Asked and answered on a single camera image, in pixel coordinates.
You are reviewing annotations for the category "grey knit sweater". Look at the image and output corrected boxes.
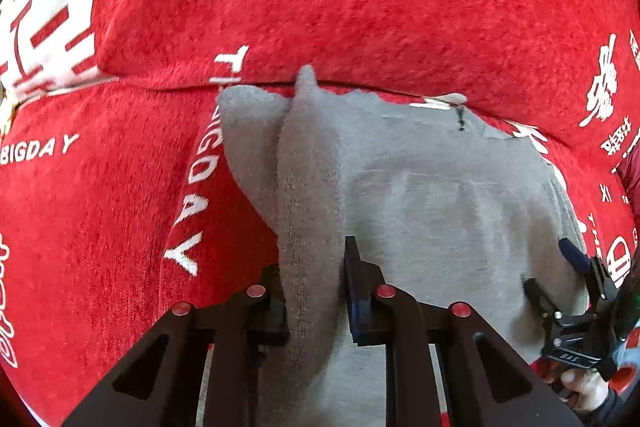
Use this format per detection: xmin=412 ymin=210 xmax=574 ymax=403
xmin=218 ymin=67 xmax=588 ymax=426

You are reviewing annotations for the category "person's hand holding gripper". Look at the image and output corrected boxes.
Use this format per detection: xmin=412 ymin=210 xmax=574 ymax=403
xmin=541 ymin=362 xmax=610 ymax=415

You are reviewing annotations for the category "dark red pillow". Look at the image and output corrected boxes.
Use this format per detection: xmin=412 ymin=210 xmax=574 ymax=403
xmin=616 ymin=156 xmax=640 ymax=206

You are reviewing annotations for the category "red sofa seat cushion cover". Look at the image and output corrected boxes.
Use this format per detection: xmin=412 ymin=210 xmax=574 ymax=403
xmin=0 ymin=76 xmax=640 ymax=427

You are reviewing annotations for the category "red sofa back cushion cover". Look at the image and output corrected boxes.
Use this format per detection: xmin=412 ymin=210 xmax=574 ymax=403
xmin=1 ymin=0 xmax=639 ymax=164

